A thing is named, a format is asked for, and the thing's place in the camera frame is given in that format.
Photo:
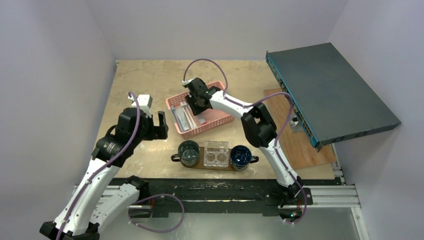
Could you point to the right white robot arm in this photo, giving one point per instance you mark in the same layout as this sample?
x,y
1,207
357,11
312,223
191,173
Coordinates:
x,y
259,129

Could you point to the black aluminium base frame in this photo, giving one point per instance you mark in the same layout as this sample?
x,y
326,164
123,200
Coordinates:
x,y
241,196

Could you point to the blue enamel mug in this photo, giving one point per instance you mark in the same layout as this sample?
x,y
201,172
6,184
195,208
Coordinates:
x,y
241,156

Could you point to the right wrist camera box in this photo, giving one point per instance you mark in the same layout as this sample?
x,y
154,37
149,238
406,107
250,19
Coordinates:
x,y
186,82

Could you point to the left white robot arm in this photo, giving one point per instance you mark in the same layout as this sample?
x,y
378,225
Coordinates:
x,y
83,218

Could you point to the clear plastic holder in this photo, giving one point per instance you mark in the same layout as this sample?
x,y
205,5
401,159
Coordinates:
x,y
216,154

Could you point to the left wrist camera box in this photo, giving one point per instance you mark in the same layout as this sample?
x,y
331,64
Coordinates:
x,y
144,103

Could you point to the metal bracket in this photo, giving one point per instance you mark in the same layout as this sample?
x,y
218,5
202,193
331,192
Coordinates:
x,y
294,124

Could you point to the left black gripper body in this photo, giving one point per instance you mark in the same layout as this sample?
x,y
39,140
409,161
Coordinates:
x,y
149,132

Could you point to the dark green enamel mug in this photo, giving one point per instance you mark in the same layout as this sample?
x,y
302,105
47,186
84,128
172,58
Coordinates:
x,y
188,153

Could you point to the oval wooden tray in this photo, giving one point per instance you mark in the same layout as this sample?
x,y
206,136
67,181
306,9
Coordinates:
x,y
200,164

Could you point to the white red-capped toothpaste tube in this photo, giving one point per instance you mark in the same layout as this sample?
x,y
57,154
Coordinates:
x,y
201,119

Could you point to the dark network switch box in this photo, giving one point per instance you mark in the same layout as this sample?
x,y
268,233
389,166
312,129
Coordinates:
x,y
331,101

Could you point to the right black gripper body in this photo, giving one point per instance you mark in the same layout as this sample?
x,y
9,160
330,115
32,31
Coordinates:
x,y
192,102

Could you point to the pink plastic basket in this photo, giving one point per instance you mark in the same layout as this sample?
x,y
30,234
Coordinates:
x,y
214,117

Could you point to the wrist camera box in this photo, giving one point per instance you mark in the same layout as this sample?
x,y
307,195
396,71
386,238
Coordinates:
x,y
144,103
186,82

